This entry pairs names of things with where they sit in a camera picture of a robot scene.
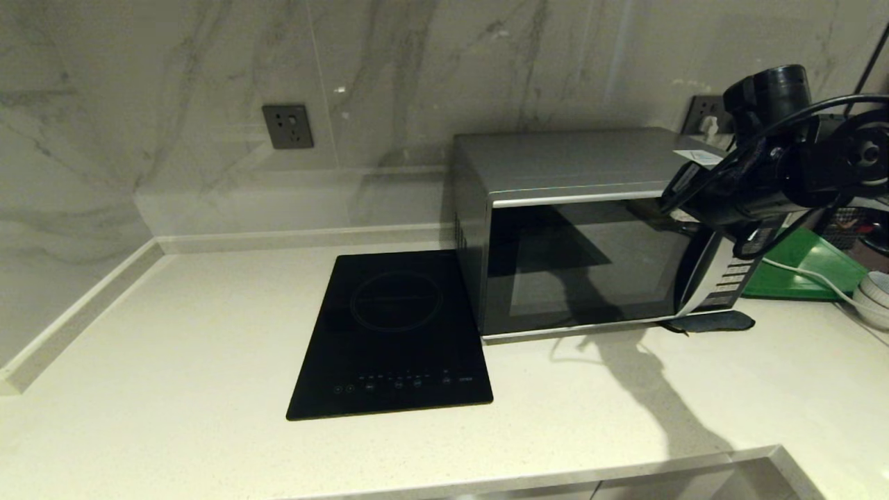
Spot black glass microwave door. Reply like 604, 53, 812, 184
484, 184, 738, 341

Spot silver microwave oven body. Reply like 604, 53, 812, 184
453, 127, 765, 342

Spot green plastic cutting board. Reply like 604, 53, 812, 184
742, 228, 869, 301

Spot black cloth pad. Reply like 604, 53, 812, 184
663, 310, 756, 334

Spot white stacked bowls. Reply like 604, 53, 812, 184
853, 271, 889, 331

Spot black induction cooktop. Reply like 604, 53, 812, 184
286, 249, 495, 422

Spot grey double wall socket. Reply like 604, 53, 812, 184
683, 95, 730, 136

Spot white power cable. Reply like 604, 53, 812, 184
763, 258, 865, 306

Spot black wire basket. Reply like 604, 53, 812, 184
823, 205, 879, 251

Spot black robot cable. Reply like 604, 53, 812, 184
660, 94, 889, 261

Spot grey single wall socket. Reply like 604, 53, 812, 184
262, 103, 315, 149

